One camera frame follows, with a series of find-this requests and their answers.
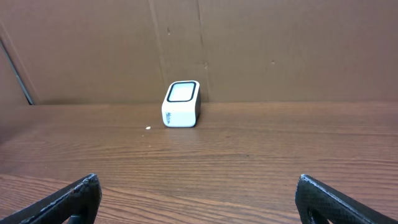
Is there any white barcode scanner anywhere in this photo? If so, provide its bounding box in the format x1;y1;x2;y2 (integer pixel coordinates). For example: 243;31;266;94
161;80;201;128

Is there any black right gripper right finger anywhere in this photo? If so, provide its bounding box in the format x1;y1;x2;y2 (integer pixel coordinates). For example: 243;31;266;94
295;174;397;224

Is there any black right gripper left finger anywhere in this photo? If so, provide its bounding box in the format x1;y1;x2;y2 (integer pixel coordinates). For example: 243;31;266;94
1;174;102;224

